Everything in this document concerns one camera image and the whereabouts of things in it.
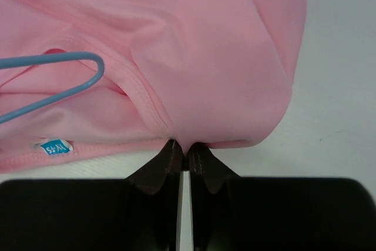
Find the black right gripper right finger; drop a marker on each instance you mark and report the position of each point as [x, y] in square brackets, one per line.
[212, 218]

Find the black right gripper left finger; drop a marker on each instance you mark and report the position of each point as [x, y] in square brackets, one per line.
[153, 206]

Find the pink t shirt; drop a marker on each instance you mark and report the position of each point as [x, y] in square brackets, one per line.
[219, 72]

